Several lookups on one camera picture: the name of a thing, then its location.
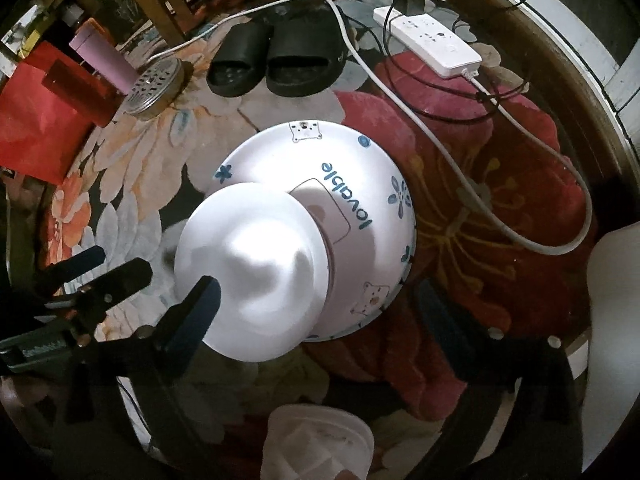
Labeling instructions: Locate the white bear print plate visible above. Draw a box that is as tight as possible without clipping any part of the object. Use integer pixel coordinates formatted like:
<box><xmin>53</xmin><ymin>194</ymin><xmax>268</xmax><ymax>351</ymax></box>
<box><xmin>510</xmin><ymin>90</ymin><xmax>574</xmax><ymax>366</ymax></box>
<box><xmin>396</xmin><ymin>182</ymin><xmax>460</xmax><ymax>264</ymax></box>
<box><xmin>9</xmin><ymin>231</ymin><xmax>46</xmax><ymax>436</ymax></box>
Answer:
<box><xmin>209</xmin><ymin>121</ymin><xmax>417</xmax><ymax>343</ymax></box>

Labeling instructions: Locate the perforated metal lid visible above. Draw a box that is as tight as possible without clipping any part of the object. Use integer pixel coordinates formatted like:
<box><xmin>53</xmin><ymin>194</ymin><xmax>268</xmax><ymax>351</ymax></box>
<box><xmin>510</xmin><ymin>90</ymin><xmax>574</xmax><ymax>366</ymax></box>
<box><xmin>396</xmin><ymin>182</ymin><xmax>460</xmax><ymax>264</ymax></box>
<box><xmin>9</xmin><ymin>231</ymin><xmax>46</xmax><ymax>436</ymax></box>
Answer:
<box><xmin>122</xmin><ymin>56</ymin><xmax>185</xmax><ymax>122</ymax></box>

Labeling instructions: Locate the wooden stool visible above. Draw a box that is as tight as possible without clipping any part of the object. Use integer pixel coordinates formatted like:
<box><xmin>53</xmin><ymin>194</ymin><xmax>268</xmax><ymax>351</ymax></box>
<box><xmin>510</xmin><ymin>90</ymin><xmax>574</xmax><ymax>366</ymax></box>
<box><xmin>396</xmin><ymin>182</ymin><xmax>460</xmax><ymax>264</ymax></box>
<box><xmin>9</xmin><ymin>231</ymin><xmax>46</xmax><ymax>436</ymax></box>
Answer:
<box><xmin>107</xmin><ymin>0</ymin><xmax>301</xmax><ymax>43</ymax></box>

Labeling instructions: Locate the white power strip with cable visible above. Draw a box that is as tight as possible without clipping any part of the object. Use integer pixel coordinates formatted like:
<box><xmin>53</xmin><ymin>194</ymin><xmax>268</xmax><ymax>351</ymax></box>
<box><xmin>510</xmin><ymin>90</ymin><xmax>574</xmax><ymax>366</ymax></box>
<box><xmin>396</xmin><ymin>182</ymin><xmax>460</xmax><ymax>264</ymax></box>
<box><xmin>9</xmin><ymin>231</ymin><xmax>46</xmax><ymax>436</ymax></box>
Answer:
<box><xmin>132</xmin><ymin>0</ymin><xmax>594</xmax><ymax>257</ymax></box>

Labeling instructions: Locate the white bowl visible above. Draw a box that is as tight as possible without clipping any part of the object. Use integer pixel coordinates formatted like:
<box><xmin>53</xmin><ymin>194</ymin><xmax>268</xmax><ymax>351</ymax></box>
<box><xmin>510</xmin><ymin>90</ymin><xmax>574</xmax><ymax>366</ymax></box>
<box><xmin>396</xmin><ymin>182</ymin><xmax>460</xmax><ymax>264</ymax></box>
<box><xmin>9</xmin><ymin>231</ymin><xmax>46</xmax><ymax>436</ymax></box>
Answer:
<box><xmin>174</xmin><ymin>182</ymin><xmax>331</xmax><ymax>362</ymax></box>

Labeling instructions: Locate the round floral rug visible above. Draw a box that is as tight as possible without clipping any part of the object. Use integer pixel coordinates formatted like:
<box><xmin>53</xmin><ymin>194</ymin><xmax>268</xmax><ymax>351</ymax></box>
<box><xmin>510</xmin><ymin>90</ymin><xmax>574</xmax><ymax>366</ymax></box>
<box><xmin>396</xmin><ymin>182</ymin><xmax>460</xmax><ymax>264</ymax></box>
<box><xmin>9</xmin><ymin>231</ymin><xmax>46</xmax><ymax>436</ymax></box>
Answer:
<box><xmin>10</xmin><ymin>0</ymin><xmax>631</xmax><ymax>480</ymax></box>

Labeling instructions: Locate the red thermos bottle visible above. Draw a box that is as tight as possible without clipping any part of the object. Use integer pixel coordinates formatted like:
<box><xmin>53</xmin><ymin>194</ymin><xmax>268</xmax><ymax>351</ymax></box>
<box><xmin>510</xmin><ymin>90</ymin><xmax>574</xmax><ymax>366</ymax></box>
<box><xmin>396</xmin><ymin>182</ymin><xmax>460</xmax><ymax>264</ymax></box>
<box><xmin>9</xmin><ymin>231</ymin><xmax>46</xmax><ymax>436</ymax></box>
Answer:
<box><xmin>42</xmin><ymin>60</ymin><xmax>123</xmax><ymax>128</ymax></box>

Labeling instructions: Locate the pink thermos bottle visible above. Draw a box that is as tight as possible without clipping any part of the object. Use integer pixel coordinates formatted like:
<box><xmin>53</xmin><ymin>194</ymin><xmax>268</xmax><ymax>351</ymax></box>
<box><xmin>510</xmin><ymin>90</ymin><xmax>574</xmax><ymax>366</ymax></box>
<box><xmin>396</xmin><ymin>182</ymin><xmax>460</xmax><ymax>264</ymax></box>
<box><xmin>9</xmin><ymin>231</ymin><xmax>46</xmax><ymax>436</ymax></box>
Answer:
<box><xmin>69</xmin><ymin>30</ymin><xmax>138</xmax><ymax>92</ymax></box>

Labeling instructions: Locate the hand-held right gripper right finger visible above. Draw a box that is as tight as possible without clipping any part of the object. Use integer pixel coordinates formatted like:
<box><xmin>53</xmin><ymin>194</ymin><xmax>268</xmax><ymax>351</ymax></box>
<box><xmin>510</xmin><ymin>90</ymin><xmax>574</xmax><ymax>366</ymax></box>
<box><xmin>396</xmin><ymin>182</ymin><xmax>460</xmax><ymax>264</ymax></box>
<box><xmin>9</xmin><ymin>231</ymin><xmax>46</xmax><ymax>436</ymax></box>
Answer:
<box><xmin>414</xmin><ymin>277</ymin><xmax>588</xmax><ymax>480</ymax></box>

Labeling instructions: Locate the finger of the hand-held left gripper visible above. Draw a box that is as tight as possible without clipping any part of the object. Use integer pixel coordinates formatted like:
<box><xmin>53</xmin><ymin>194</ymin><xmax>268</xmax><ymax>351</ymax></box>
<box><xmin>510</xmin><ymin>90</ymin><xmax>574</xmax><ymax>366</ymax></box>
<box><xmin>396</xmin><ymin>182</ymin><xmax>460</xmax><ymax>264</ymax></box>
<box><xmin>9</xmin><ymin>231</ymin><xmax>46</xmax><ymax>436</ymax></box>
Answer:
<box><xmin>32</xmin><ymin>246</ymin><xmax>107</xmax><ymax>297</ymax></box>
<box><xmin>72</xmin><ymin>258</ymin><xmax>154</xmax><ymax>333</ymax></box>

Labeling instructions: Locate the red bag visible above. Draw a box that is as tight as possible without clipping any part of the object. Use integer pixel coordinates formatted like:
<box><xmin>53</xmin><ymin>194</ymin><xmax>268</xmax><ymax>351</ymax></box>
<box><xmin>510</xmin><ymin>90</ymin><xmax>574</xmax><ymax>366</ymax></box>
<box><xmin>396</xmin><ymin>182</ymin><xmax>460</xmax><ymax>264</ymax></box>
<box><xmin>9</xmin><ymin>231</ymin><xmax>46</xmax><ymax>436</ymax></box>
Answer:
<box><xmin>0</xmin><ymin>41</ymin><xmax>96</xmax><ymax>186</ymax></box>

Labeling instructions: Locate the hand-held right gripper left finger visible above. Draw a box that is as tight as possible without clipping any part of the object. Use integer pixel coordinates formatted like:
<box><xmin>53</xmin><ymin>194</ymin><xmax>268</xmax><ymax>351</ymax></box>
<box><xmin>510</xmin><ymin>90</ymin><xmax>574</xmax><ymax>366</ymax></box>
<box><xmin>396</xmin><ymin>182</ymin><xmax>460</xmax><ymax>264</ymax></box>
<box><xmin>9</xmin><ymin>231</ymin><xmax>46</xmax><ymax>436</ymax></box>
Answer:
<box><xmin>62</xmin><ymin>275</ymin><xmax>223</xmax><ymax>480</ymax></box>

